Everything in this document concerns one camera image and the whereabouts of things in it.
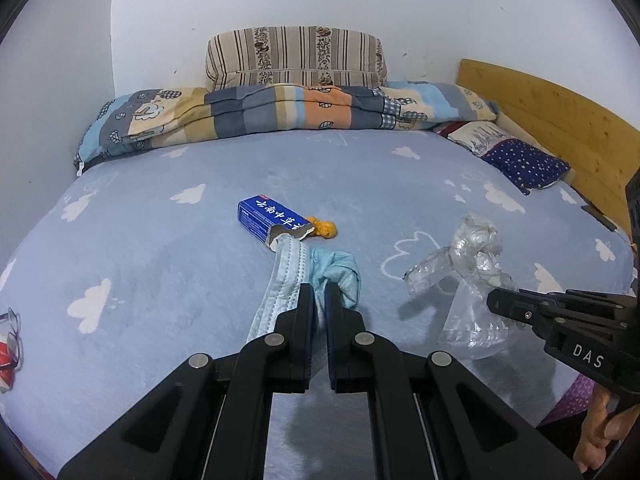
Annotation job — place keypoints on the patchwork cartoon quilt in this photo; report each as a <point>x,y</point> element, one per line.
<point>250,112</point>

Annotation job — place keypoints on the eyeglasses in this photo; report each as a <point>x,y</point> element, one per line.
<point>15,340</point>

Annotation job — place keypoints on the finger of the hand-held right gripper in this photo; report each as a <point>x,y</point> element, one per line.
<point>600,300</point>
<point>515,305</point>

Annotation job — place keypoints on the light blue face mask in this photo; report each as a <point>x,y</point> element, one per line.
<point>277,295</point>

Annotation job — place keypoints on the purple patterned clothing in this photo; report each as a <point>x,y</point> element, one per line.
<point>570,400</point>

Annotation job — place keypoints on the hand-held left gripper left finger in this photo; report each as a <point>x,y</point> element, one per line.
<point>302,320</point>

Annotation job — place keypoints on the striped floral pillow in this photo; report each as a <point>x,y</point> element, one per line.
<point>300,57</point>

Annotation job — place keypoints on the person's right hand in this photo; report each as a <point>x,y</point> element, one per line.
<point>590,435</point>

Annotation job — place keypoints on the navy star patchwork pillow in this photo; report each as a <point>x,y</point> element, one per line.
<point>525,162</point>

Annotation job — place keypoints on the orange peel piece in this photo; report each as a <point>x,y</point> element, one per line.
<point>322,227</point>

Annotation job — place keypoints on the wooden headboard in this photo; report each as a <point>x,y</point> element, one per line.
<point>560,110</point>

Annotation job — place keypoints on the red and white bag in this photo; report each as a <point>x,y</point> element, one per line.
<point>6,365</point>

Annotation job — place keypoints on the blue toothpaste box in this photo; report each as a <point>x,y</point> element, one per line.
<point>265,217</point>

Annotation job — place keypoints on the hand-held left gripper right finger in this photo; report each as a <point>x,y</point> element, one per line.
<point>340,325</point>

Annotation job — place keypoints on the light blue cloud bedsheet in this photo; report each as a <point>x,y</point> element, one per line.
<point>150,260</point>

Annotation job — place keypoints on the light blue cloth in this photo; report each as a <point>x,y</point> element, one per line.
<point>345,275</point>

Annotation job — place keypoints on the clear plastic bag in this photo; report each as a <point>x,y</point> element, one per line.
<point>470,310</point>

